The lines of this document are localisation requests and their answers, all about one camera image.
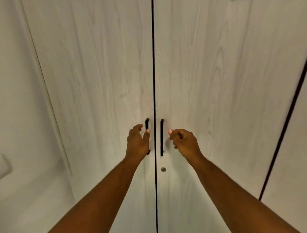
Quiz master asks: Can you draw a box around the person's left hand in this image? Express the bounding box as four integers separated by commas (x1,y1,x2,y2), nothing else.
126,124,151,164

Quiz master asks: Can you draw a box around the person's right hand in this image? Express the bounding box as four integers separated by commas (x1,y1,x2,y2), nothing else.
168,128,203,165

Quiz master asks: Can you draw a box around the white wooden wardrobe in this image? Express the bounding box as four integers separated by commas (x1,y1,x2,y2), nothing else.
19,0,307,233

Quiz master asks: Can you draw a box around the person's left forearm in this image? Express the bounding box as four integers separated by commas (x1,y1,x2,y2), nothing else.
48,156,145,233

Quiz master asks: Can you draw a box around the person's right forearm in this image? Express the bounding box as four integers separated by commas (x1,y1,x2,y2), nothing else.
187,153,300,233

